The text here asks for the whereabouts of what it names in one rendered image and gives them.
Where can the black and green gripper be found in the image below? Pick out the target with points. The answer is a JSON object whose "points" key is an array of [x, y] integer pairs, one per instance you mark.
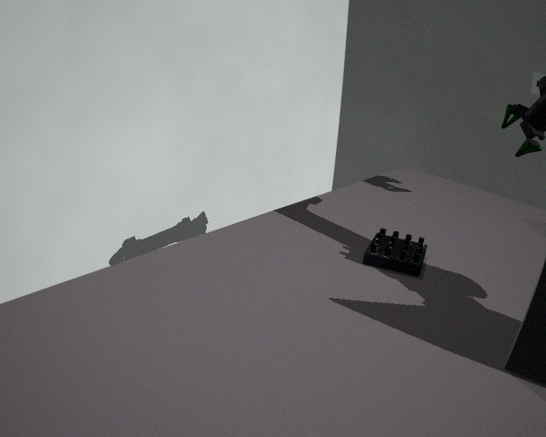
{"points": [[533, 118]]}

